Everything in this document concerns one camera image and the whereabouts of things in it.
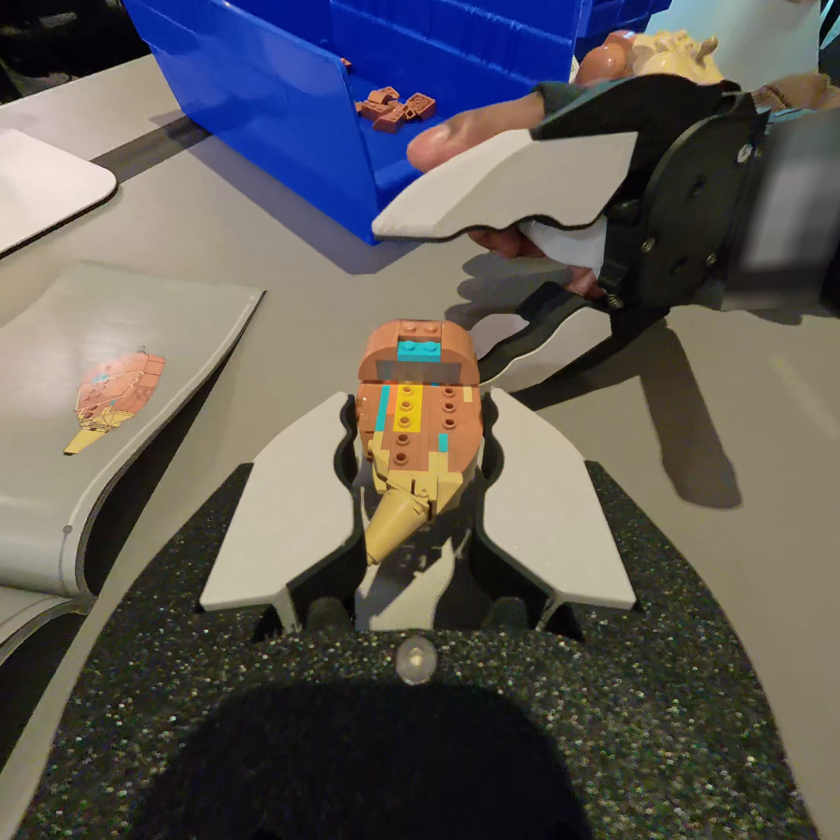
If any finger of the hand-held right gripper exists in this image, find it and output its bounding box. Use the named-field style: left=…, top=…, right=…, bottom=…
left=477, top=283, right=614, bottom=395
left=371, top=130, right=639, bottom=271

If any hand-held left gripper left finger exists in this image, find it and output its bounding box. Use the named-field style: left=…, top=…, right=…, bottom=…
left=199, top=392, right=367, bottom=633

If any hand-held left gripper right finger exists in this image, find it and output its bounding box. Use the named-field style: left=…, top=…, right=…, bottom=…
left=472, top=387, right=637, bottom=632

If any brown brick vehicle model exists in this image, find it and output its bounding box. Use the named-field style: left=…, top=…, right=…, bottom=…
left=356, top=318, right=485, bottom=567

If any blue plastic bin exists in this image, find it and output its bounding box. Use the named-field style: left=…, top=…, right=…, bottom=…
left=121, top=0, right=673, bottom=247

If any person's right forearm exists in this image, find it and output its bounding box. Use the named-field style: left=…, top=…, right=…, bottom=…
left=748, top=71, right=840, bottom=112

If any grey desk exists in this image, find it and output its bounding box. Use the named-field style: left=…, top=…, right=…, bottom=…
left=0, top=52, right=840, bottom=840

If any person's right hand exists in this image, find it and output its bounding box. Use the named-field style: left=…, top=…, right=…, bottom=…
left=406, top=104, right=606, bottom=298

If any pile of brown bricks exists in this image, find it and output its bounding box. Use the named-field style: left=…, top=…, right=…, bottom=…
left=354, top=85, right=437, bottom=135

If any beige brown brick figure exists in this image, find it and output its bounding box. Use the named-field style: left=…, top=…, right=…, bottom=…
left=570, top=29, right=723, bottom=86

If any open instruction booklet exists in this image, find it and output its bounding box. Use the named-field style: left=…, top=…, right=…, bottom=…
left=0, top=261, right=266, bottom=651

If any white stand base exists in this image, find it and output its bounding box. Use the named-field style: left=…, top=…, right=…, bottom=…
left=0, top=128, right=119, bottom=257

